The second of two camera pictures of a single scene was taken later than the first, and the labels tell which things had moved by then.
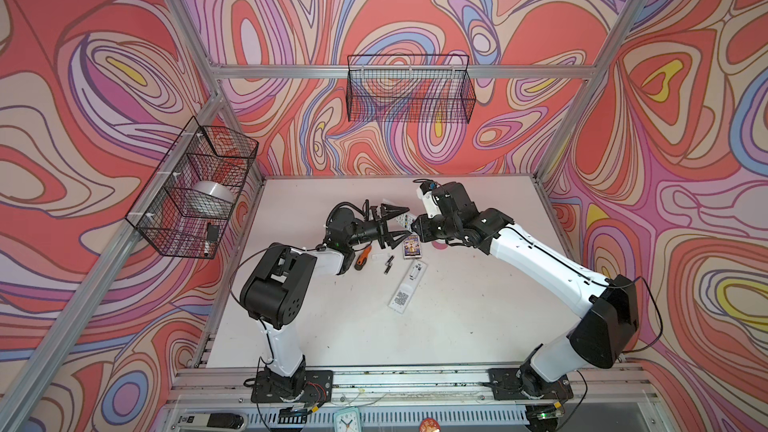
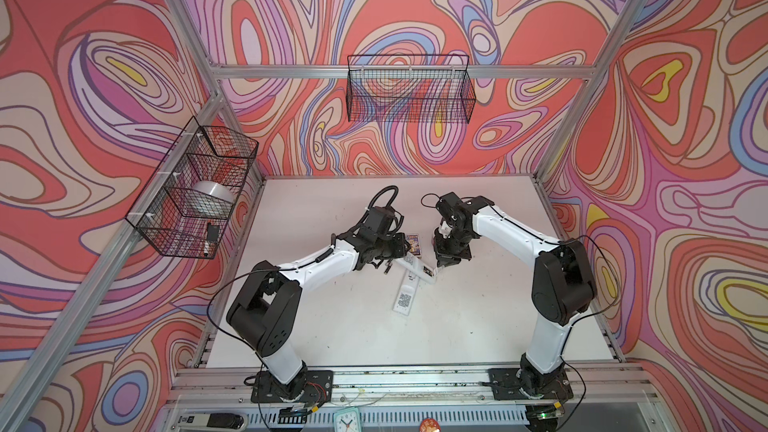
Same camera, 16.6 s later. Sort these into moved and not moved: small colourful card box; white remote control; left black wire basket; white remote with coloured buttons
Moved: white remote with coloured buttons
Not moved: left black wire basket; small colourful card box; white remote control
